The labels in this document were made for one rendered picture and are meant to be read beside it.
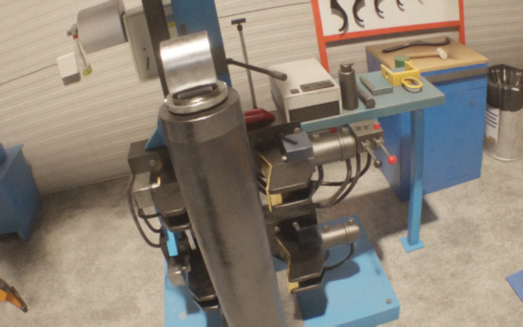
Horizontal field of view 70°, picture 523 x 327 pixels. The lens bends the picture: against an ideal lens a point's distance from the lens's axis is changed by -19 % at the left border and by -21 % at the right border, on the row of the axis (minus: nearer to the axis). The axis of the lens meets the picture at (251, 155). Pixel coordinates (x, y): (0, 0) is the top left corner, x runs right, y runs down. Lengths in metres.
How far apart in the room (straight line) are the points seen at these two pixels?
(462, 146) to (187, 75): 2.38
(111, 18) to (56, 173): 2.21
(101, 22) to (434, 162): 2.26
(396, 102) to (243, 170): 0.98
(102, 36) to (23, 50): 1.60
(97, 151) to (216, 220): 2.85
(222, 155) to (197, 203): 0.16
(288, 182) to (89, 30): 1.32
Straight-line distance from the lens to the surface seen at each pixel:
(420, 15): 3.99
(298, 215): 2.12
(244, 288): 1.43
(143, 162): 1.91
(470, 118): 3.09
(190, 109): 1.11
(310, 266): 1.97
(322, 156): 1.84
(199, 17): 1.91
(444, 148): 3.08
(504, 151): 3.62
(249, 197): 1.25
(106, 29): 2.35
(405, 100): 2.03
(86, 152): 4.04
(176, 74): 1.09
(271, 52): 3.66
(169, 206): 1.67
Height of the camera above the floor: 1.91
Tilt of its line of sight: 30 degrees down
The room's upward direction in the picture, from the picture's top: 12 degrees counter-clockwise
